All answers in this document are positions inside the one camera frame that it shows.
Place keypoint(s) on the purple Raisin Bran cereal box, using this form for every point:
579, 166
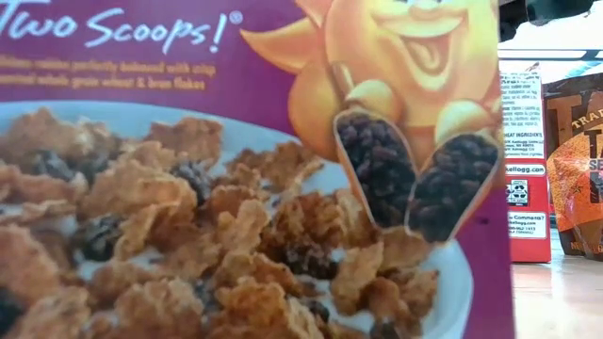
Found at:
188, 70

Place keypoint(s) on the red Froot Loops cereal box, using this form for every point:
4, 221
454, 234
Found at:
525, 235

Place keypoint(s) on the brown orange snack bag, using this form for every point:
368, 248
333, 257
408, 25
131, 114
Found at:
577, 188

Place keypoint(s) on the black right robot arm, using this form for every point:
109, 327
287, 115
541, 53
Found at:
513, 19

